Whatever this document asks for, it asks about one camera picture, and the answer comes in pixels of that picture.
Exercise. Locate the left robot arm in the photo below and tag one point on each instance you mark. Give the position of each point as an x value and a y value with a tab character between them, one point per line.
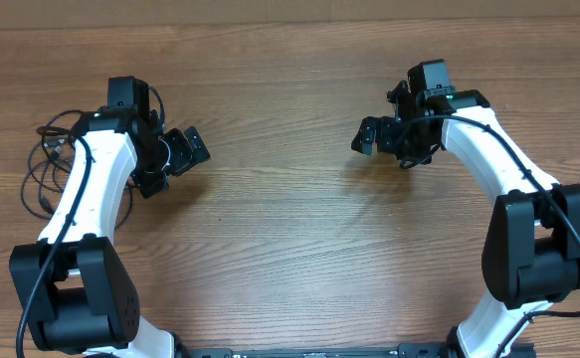
76	295

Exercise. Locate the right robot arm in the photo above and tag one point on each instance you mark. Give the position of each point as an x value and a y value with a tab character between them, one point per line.
531	252

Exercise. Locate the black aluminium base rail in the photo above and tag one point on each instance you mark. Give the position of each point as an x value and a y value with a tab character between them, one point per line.
314	352

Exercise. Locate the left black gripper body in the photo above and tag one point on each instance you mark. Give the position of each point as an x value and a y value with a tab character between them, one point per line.
184	150

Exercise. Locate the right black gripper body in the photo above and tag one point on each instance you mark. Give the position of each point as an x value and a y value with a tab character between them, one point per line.
376	135

